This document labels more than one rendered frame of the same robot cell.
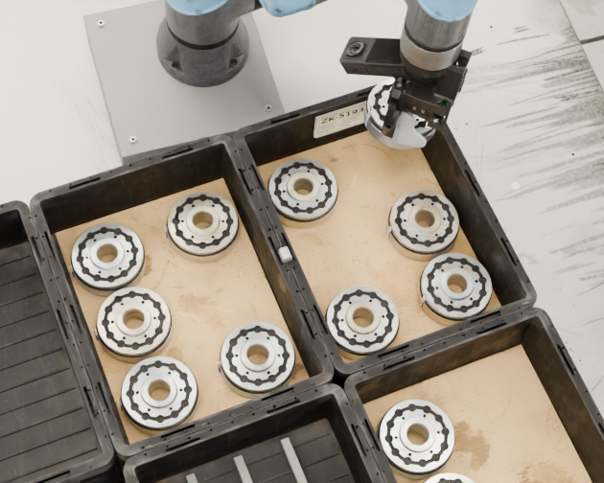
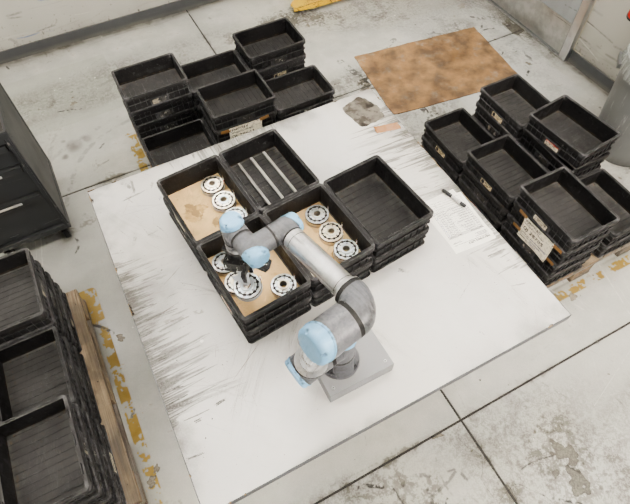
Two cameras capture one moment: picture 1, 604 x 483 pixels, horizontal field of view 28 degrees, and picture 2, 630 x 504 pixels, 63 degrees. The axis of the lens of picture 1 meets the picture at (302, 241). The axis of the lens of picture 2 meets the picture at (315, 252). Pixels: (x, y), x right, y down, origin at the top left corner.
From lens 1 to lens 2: 1.87 m
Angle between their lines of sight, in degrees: 60
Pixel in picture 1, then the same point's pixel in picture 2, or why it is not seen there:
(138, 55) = (364, 350)
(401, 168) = (247, 307)
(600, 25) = not seen: outside the picture
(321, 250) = (273, 271)
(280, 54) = not seen: hidden behind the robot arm
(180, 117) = not seen: hidden behind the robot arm
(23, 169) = (395, 308)
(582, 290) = (176, 304)
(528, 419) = (199, 232)
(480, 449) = (215, 222)
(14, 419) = (359, 206)
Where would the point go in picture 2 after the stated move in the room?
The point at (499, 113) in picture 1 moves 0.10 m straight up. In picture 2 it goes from (208, 372) to (203, 363)
